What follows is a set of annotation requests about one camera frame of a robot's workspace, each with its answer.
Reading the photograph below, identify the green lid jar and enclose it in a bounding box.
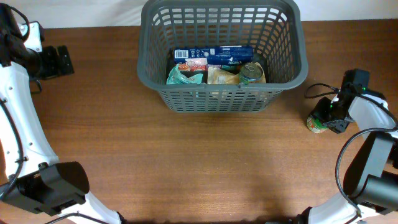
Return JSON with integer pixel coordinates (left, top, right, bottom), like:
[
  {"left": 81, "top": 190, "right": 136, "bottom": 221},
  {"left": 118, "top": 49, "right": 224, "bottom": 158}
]
[{"left": 307, "top": 114, "right": 328, "bottom": 134}]

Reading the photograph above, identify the small tin can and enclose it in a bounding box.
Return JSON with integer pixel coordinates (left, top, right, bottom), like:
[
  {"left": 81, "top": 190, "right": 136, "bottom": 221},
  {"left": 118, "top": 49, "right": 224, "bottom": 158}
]
[{"left": 238, "top": 62, "right": 266, "bottom": 85}]

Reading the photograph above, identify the grey plastic basket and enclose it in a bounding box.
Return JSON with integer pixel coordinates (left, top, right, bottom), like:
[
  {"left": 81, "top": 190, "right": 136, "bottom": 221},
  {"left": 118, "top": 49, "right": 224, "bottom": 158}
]
[{"left": 137, "top": 0, "right": 308, "bottom": 113}]

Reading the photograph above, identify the teal snack packet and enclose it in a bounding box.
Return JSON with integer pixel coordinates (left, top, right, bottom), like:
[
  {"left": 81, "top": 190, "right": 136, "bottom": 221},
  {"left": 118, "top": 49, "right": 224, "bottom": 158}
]
[{"left": 166, "top": 65, "right": 203, "bottom": 85}]

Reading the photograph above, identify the blue cardboard box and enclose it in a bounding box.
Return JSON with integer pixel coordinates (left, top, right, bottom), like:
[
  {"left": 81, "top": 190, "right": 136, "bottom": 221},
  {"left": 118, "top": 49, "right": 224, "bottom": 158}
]
[{"left": 173, "top": 45, "right": 254, "bottom": 72}]

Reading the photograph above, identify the tan paper pouch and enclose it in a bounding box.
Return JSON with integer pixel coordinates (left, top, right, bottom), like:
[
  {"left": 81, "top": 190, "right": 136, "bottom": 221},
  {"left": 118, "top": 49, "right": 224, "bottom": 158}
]
[{"left": 207, "top": 61, "right": 268, "bottom": 97}]

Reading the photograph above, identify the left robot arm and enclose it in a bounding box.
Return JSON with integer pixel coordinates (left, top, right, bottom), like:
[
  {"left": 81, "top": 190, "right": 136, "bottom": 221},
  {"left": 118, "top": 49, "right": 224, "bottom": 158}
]
[{"left": 1, "top": 4, "right": 124, "bottom": 223}]

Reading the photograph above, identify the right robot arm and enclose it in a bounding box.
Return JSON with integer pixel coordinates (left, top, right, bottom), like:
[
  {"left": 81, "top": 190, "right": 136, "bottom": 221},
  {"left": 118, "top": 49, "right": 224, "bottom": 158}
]
[{"left": 292, "top": 68, "right": 397, "bottom": 224}]

